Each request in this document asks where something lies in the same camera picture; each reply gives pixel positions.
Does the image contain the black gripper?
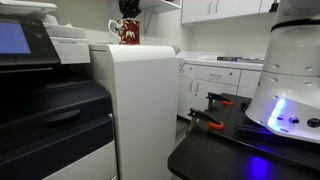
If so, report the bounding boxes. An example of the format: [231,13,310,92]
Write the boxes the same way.
[118,0,143,20]

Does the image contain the red white patterned mug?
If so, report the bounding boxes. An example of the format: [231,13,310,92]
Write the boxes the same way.
[108,18,141,46]

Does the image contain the white countertop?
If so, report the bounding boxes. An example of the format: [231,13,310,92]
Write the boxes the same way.
[175,50,266,72]

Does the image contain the white printer finisher unit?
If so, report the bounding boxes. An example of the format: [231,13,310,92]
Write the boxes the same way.
[88,44,181,180]

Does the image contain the white lower drawer cabinets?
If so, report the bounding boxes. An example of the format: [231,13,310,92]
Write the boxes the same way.
[176,62,263,121]

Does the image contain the dark flat book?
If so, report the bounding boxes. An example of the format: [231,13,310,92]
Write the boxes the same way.
[216,55,265,64]

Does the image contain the large dark multifunction printer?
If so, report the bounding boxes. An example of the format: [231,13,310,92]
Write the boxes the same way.
[0,0,119,180]

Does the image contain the small black mounted object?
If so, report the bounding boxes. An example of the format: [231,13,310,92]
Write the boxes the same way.
[268,1,280,14]

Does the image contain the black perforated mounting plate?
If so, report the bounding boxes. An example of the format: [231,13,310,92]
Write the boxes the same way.
[207,92,320,172]

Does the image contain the white wall shelf with bracket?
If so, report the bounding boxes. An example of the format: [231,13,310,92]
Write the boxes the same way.
[139,0,183,42]

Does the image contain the white upper wall cabinets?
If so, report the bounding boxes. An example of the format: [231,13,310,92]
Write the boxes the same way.
[180,0,280,25]

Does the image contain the black clamp orange handle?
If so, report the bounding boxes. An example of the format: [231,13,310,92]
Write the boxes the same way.
[187,107,225,135]
[205,92,234,111]

